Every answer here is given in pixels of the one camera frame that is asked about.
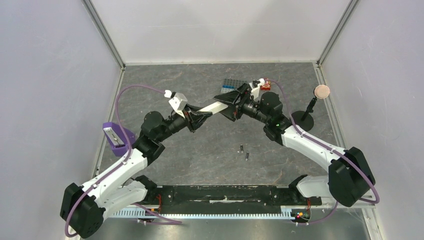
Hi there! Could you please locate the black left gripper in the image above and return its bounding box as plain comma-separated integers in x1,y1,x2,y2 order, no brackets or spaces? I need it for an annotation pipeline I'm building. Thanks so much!
156,103,213,142

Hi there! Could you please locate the white remote control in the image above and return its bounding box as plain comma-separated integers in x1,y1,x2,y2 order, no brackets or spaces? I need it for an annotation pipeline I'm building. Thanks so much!
198,101,229,115

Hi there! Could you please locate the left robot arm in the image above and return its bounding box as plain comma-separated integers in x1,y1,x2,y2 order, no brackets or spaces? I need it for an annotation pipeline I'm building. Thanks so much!
60,102,226,238

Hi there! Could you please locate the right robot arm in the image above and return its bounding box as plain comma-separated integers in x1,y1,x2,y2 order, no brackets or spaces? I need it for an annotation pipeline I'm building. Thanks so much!
214,83,380,207

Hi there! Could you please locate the grey lego baseplate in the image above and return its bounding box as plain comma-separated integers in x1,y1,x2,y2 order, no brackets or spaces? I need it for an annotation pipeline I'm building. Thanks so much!
221,78,247,91

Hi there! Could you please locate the red toy block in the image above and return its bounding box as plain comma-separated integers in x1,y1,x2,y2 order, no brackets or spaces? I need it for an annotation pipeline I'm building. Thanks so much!
260,81,271,91

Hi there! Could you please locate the black microphone stand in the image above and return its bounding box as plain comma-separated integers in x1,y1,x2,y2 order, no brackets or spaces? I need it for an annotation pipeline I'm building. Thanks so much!
291,97,318,132

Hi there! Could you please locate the purple holder block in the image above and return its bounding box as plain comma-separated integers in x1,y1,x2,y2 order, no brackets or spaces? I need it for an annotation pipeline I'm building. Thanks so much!
102,122,136,157

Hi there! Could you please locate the beige microphone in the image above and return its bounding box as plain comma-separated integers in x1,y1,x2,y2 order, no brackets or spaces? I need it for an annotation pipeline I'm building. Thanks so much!
313,84,331,99

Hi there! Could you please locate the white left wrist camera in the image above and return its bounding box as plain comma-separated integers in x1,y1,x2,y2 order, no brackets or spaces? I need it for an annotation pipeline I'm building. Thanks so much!
164,89,188,118

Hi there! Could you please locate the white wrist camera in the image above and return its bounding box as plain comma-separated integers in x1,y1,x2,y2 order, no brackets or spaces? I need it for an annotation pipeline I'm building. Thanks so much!
248,78,270,100
164,89,188,118

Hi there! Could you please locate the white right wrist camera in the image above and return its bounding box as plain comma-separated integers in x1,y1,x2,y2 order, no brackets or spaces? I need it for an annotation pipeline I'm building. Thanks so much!
248,78,270,100

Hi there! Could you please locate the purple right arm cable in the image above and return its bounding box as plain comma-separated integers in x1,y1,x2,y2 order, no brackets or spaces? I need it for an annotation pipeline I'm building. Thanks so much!
264,78,381,226

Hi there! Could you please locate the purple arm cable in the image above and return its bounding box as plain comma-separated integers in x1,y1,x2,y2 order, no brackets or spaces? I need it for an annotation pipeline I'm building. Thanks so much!
264,78,381,226
64,84,183,238

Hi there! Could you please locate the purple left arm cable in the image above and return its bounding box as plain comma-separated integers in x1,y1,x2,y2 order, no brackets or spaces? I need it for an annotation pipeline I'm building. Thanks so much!
64,84,183,238

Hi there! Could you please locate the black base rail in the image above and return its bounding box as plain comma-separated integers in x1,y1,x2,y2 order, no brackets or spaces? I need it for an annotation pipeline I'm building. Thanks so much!
134,175,323,215

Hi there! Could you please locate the white slotted cable duct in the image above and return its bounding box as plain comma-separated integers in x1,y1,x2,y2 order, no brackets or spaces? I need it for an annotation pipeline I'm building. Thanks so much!
110,206,295,221

